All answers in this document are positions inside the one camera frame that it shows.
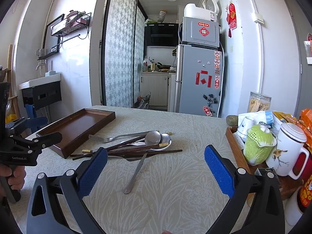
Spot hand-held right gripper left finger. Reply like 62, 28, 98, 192
26, 147, 108, 234

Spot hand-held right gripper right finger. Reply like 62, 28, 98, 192
204, 145, 285, 234

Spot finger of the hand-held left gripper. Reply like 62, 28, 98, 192
7, 116, 48, 135
11, 131, 63, 151

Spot dark wooden tray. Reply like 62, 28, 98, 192
36, 108, 116, 159

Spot metal fork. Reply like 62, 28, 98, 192
88, 131, 157, 144

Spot white ceramic spoon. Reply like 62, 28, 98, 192
156, 139, 172, 150

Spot large metal spoon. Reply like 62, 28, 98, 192
123, 130, 162, 195

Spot person's left hand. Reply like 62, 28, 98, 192
0, 164, 27, 192

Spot blue plastic stool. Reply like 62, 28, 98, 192
24, 104, 37, 128

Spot black basin cabinet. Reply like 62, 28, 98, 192
22, 81, 62, 111

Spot light wooden tea tray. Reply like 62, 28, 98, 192
225, 126, 304, 201

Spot white wash basin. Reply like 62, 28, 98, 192
19, 73, 61, 90

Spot green cabbage teapot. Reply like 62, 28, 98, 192
243, 124, 277, 166

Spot white teacup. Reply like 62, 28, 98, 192
236, 116, 255, 139

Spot wooden pole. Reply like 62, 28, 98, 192
7, 44, 23, 121

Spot white bird print teapot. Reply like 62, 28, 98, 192
265, 122, 310, 180

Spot blue and white packet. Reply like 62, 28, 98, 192
253, 110, 273, 128

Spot clear glass jar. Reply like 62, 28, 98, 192
247, 91, 272, 113

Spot grey bag on floor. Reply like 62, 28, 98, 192
136, 91, 152, 109

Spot black framed mirror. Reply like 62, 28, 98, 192
44, 14, 65, 54

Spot red and yellow canister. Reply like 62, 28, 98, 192
300, 175, 312, 213

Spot grey refrigerator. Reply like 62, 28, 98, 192
174, 44, 227, 118

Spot orange snack packet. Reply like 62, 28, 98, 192
299, 108, 312, 152

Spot white kitchen cabinet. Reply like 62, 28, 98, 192
141, 72, 176, 107

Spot patterned sliding door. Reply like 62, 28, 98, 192
101, 0, 148, 108

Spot grey door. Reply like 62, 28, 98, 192
281, 0, 312, 118

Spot black range hood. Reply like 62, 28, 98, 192
144, 23, 179, 47

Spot red hanging ornament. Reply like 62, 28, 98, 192
227, 3, 237, 38

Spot white rice cooker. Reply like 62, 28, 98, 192
183, 3, 218, 22

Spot black wire wall rack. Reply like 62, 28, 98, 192
50, 11, 92, 36

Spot white wall switch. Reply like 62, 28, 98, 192
253, 12, 265, 25

